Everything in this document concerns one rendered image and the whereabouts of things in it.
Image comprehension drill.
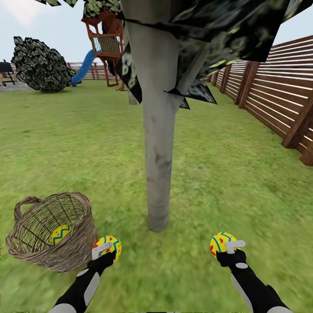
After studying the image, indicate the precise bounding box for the easter egg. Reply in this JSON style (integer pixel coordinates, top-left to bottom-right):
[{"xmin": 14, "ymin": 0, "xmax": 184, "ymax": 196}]
[
  {"xmin": 93, "ymin": 236, "xmax": 122, "ymax": 263},
  {"xmin": 210, "ymin": 54, "xmax": 313, "ymax": 258},
  {"xmin": 47, "ymin": 223, "xmax": 73, "ymax": 247}
]

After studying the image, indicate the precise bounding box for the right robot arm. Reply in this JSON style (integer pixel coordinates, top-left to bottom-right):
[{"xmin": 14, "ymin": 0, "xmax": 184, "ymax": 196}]
[{"xmin": 216, "ymin": 240, "xmax": 293, "ymax": 313}]

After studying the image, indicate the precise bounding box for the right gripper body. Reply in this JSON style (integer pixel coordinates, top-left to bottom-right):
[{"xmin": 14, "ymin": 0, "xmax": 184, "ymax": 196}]
[{"xmin": 218, "ymin": 250, "xmax": 246, "ymax": 267}]

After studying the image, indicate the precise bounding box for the wicker basket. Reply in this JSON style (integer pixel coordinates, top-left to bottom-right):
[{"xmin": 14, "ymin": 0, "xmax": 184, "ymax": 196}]
[{"xmin": 5, "ymin": 191, "xmax": 98, "ymax": 273}]

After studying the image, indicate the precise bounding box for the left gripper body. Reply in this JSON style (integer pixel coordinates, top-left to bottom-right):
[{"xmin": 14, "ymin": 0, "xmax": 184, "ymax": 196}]
[{"xmin": 87, "ymin": 252, "xmax": 113, "ymax": 272}]

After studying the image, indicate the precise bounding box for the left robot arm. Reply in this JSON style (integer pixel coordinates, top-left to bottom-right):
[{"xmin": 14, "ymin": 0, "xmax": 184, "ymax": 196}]
[{"xmin": 48, "ymin": 242, "xmax": 116, "ymax": 313}]

